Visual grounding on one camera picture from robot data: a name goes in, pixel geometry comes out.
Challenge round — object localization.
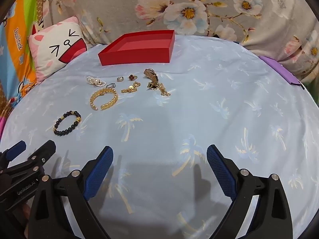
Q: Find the grey floral blanket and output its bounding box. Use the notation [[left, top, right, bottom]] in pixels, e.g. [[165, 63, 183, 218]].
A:
[[40, 0, 319, 81]]

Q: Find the gold ring pair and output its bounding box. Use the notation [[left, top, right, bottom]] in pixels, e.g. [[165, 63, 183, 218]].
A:
[[144, 68, 159, 89]]

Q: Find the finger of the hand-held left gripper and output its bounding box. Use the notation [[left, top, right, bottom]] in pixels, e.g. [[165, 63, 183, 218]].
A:
[[0, 141, 27, 165], [0, 140, 56, 180]]

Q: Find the gold leaf cuff bracelet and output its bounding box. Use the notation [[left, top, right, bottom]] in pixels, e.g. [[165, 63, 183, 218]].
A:
[[90, 89, 118, 111]]

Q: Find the black bead bracelet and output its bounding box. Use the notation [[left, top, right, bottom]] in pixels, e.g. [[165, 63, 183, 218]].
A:
[[53, 111, 82, 136]]

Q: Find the purple mat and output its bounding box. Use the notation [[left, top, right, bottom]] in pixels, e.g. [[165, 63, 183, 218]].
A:
[[259, 55, 306, 90]]

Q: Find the gold chain necklace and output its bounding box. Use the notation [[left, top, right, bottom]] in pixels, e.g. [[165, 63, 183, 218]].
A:
[[153, 83, 171, 97]]

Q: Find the colourful cartoon blanket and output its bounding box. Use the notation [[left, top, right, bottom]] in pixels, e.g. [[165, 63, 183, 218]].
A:
[[0, 0, 49, 135]]

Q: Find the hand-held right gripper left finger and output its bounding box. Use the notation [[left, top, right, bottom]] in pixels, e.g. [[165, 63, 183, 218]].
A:
[[29, 146, 114, 239]]

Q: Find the cat face pillow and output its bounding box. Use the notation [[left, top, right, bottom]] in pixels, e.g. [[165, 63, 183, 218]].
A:
[[28, 16, 88, 84]]

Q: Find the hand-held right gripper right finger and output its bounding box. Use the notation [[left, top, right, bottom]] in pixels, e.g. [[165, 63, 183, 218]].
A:
[[206, 144, 293, 239]]

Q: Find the gold coin chain bracelet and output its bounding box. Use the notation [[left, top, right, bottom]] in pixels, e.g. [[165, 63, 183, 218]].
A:
[[121, 82, 140, 94]]

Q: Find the light blue palm-print cloth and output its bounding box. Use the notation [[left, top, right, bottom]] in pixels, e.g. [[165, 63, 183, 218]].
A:
[[0, 33, 319, 239]]

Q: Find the person's left hand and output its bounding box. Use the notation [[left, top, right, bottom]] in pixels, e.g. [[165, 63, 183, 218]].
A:
[[14, 201, 32, 233]]

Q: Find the red cardboard box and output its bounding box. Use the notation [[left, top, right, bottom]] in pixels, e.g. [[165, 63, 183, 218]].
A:
[[98, 29, 175, 66]]

